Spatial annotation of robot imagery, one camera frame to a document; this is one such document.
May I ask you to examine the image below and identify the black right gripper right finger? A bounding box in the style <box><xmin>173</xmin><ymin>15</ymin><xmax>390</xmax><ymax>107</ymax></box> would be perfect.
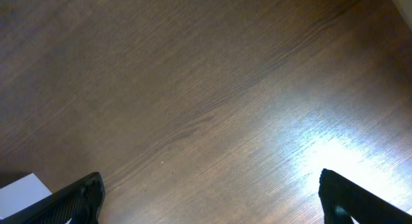
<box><xmin>319</xmin><ymin>169</ymin><xmax>411</xmax><ymax>224</ymax></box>

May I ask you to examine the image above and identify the white pink open box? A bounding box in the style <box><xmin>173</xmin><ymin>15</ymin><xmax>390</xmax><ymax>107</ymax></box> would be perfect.
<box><xmin>1</xmin><ymin>173</ymin><xmax>52</xmax><ymax>220</ymax></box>

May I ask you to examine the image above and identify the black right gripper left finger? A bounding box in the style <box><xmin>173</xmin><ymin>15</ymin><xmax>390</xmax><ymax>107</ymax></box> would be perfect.
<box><xmin>1</xmin><ymin>172</ymin><xmax>106</xmax><ymax>224</ymax></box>

